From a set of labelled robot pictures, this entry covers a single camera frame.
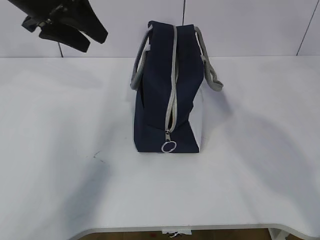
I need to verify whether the white paper scrap under table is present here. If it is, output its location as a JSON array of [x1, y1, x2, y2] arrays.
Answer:
[[161, 226, 192, 239]]

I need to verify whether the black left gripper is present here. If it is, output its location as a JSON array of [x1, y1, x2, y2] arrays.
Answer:
[[8, 0, 108, 53]]

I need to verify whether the navy blue insulated lunch bag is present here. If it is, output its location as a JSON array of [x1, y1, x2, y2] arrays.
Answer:
[[130, 21, 224, 154]]

